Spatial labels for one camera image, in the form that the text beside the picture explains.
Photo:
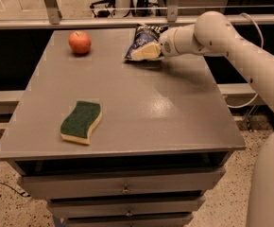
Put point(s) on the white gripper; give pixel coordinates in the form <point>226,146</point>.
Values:
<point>166,43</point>

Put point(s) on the blue chip bag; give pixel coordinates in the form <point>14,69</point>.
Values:
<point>145,34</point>

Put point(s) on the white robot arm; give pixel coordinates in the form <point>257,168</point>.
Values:
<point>213,33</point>

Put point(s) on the black office chair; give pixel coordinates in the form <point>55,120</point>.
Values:
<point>103,8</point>

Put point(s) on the red apple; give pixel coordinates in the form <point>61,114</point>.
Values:
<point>80,42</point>

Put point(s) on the grey drawer cabinet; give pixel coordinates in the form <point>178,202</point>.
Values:
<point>163,139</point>

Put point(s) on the green yellow sponge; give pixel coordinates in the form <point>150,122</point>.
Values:
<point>78,126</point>

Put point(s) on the metal railing frame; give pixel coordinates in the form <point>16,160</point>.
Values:
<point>55,14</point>

